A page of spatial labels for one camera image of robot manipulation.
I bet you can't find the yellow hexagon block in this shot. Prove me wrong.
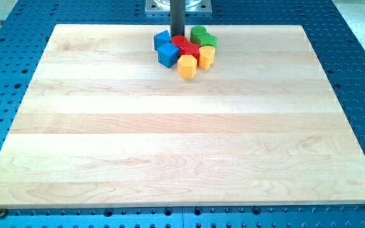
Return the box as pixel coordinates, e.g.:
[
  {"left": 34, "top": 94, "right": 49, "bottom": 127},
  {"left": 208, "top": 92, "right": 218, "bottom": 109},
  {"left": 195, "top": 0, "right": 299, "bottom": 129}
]
[{"left": 177, "top": 55, "right": 197, "bottom": 80}]

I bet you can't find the red circle block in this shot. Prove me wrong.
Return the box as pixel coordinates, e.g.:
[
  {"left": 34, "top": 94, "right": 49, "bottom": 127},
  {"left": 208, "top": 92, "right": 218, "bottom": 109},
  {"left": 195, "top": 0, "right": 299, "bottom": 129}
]
[{"left": 170, "top": 35, "right": 188, "bottom": 48}]

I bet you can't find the green star block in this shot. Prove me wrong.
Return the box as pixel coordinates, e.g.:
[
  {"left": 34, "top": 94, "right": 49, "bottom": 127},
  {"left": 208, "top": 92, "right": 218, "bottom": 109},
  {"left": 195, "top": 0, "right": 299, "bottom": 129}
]
[{"left": 197, "top": 34, "right": 218, "bottom": 48}]

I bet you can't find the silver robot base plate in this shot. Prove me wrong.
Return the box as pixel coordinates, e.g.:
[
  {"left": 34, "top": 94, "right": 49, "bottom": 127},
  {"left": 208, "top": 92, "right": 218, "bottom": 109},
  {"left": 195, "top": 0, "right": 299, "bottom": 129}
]
[{"left": 144, "top": 0, "right": 212, "bottom": 15}]

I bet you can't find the red star block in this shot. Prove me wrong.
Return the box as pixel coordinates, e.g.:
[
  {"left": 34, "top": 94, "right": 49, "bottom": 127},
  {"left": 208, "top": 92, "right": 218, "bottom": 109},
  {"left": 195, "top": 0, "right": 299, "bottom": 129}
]
[{"left": 179, "top": 42, "right": 201, "bottom": 64}]

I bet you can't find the blue cube block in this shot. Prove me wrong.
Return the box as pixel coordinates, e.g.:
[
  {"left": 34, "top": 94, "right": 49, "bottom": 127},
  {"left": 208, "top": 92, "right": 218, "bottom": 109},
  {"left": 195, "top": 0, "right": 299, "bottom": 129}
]
[{"left": 157, "top": 43, "right": 179, "bottom": 68}]

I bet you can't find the light wooden board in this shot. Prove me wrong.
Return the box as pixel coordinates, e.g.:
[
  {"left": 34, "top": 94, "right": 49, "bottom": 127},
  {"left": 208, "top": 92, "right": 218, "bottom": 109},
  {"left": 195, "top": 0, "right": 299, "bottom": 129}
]
[{"left": 0, "top": 24, "right": 365, "bottom": 208}]

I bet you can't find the green circle block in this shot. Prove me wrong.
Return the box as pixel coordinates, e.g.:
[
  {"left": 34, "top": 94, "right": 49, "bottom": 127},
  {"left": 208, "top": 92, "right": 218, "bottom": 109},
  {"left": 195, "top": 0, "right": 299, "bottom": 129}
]
[{"left": 190, "top": 25, "right": 207, "bottom": 44}]

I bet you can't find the yellow cylinder block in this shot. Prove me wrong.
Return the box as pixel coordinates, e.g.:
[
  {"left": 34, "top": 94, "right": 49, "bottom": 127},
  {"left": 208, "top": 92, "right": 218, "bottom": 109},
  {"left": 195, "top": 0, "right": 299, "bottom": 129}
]
[{"left": 199, "top": 46, "right": 215, "bottom": 70}]

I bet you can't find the blue perforated table plate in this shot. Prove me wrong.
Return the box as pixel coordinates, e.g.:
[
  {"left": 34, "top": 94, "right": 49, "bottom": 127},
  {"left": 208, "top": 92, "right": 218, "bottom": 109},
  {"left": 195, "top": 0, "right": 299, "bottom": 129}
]
[{"left": 0, "top": 0, "right": 365, "bottom": 227}]

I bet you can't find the blue triangle block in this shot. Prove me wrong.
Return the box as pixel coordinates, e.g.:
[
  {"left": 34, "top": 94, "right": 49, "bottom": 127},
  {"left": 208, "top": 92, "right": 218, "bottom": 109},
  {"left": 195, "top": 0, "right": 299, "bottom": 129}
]
[{"left": 153, "top": 30, "right": 170, "bottom": 50}]

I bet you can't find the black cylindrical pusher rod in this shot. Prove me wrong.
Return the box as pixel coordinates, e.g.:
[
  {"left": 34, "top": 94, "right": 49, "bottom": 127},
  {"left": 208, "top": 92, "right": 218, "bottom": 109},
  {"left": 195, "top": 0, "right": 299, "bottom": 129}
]
[{"left": 170, "top": 0, "right": 186, "bottom": 37}]

